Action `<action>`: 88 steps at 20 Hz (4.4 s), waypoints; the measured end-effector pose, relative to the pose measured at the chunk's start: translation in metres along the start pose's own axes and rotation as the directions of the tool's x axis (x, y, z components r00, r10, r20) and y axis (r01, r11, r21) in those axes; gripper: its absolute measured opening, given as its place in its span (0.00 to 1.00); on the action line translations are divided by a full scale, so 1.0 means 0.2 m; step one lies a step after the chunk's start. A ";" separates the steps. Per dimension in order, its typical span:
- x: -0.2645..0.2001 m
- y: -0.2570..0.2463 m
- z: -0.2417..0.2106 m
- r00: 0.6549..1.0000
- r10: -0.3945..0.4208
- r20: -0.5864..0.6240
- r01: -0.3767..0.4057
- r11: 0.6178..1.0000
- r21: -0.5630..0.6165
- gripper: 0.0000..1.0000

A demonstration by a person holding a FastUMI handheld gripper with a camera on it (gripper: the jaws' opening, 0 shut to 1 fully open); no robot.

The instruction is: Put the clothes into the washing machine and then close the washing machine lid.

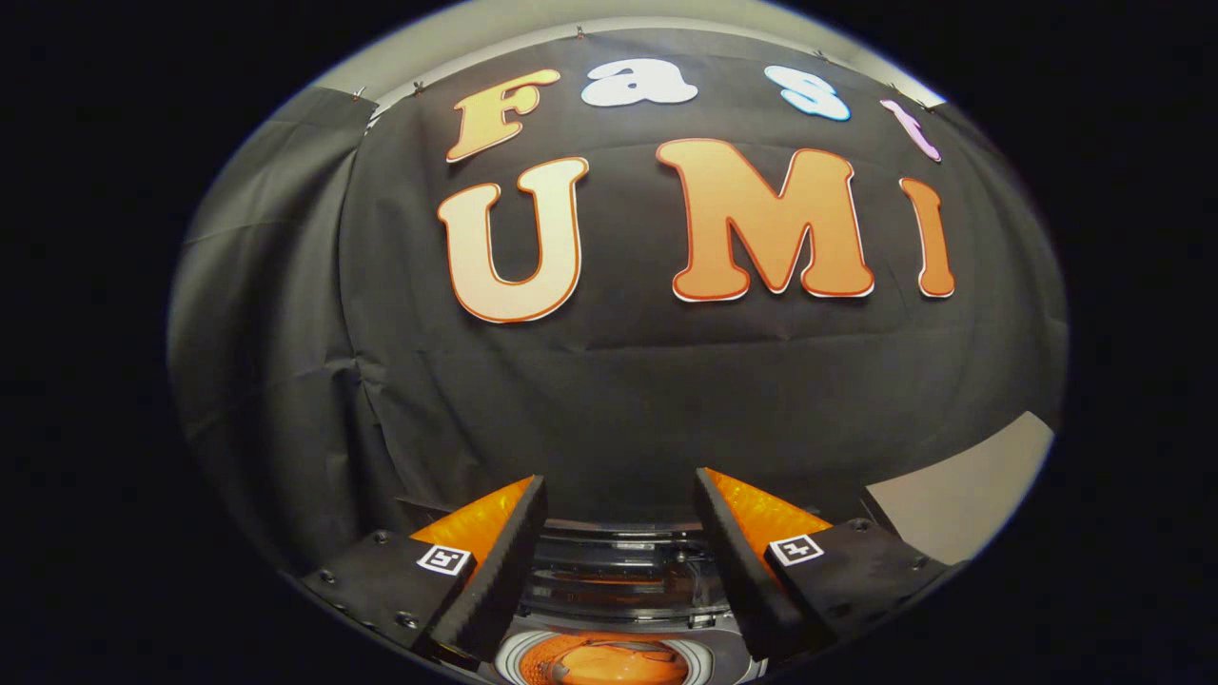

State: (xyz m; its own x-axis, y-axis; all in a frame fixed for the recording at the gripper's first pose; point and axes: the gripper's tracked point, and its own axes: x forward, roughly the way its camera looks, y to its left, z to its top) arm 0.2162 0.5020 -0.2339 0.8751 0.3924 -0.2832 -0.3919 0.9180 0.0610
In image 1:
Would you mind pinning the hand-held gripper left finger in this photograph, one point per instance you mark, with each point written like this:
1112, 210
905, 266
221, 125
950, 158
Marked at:
514, 561

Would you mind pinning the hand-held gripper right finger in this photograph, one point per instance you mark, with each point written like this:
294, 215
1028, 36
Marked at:
733, 561

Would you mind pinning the top-loading washing machine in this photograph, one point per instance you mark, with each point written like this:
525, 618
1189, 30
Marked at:
507, 666

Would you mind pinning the glass washing machine lid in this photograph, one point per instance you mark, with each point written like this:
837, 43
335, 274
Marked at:
618, 571

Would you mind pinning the yellow polo shirt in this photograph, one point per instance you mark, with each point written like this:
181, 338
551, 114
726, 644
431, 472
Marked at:
609, 661

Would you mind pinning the black backdrop cloth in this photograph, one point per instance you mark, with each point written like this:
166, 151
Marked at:
618, 400

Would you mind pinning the grey side table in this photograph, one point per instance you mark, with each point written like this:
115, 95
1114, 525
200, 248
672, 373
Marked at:
971, 485

